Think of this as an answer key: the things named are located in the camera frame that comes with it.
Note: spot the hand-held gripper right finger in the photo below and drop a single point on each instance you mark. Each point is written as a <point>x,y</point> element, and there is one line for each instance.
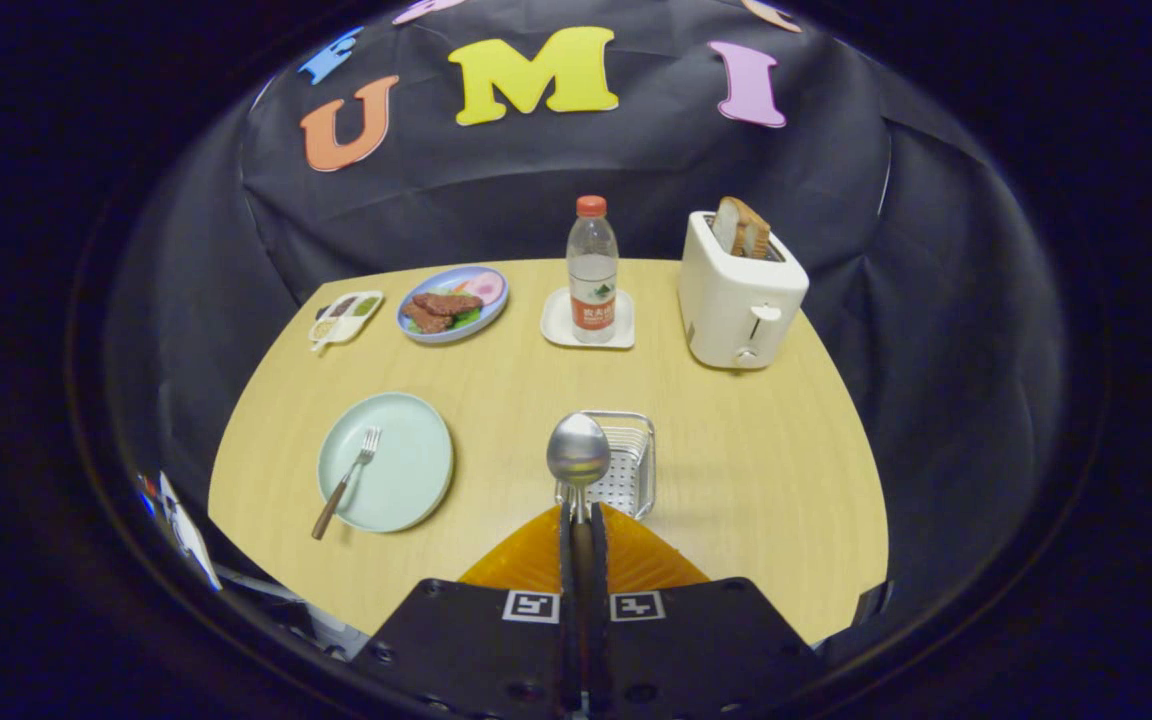
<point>600,600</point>

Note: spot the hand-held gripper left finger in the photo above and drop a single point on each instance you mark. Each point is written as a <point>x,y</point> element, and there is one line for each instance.
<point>566,600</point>

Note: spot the light green plate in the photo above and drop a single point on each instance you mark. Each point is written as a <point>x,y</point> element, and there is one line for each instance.
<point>406,470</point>

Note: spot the white square coaster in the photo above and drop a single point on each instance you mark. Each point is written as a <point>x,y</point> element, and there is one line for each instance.
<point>556,325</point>

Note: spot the green lettuce leaf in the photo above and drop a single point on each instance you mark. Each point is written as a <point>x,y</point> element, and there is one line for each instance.
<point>466,320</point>

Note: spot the blue plate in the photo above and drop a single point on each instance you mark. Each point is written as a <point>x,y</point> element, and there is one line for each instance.
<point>491,310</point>

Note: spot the brown meat slice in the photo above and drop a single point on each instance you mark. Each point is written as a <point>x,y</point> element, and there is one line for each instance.
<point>426,320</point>
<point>448,303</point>

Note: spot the white toaster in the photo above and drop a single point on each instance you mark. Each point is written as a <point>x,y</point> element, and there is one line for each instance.
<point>726,310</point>

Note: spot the pink ham slice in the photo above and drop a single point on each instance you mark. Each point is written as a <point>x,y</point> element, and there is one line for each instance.
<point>483,287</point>

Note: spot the clear water bottle red cap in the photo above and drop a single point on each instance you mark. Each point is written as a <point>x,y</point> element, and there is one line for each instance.
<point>593,270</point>

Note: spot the white divided condiment dish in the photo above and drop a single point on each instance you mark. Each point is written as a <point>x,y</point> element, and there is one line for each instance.
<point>346,325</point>

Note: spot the toasted bread slice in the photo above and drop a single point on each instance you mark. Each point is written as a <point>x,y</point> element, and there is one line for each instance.
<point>731,228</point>

